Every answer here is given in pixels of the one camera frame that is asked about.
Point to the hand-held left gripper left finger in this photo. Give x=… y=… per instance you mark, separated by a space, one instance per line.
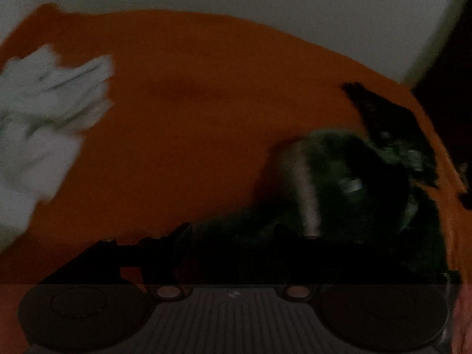
x=182 y=236

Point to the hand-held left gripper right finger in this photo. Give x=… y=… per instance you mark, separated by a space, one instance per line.
x=295 y=245

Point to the dark green jacket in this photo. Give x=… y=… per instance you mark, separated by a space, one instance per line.
x=332 y=162

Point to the orange blanket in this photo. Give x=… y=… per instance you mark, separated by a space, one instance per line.
x=184 y=118

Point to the dark patterned folded cloth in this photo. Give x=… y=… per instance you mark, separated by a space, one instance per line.
x=383 y=118

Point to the white cloth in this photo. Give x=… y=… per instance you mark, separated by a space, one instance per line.
x=40 y=118

